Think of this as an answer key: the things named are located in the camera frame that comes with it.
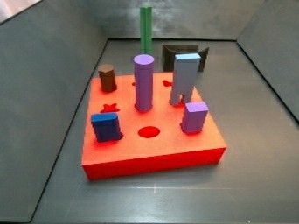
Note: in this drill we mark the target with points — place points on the green star peg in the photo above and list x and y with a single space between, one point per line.
145 29

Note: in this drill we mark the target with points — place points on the red peg board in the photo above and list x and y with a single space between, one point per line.
153 144

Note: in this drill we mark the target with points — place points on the purple square peg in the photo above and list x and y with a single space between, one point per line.
194 116

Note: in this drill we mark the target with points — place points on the dark blue block peg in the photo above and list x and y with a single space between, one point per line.
105 126

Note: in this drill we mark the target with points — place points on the purple cylinder peg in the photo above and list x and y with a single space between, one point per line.
144 64

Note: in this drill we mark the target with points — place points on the brown hexagon peg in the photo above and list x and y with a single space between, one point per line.
105 71

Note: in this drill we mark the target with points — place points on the light blue arch peg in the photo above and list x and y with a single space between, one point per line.
185 65

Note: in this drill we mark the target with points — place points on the black curved stand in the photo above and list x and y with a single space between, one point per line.
171 50

